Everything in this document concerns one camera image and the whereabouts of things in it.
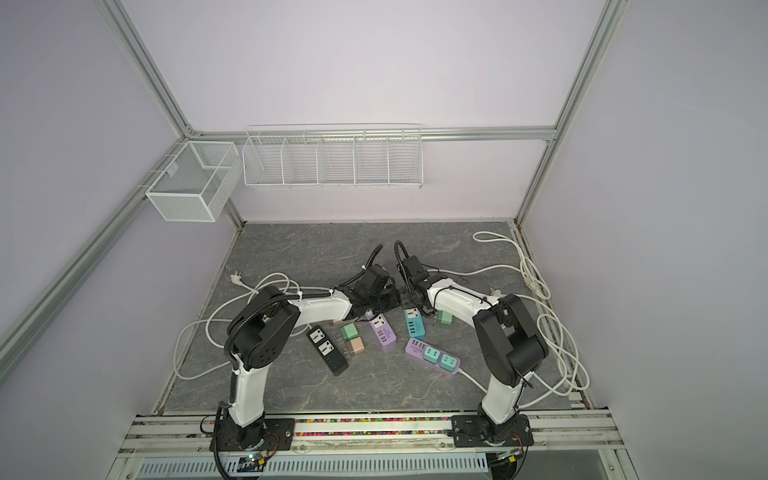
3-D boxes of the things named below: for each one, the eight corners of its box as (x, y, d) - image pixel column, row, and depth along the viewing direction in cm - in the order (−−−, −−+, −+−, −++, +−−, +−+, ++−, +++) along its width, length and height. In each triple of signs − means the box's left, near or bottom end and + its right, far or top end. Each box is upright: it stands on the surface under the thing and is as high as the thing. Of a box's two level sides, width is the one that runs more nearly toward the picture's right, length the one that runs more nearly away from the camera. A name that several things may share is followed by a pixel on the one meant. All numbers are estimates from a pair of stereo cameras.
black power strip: (336, 379, 84) (334, 377, 82) (306, 335, 92) (304, 331, 90) (350, 369, 86) (348, 365, 83) (319, 326, 94) (317, 322, 92)
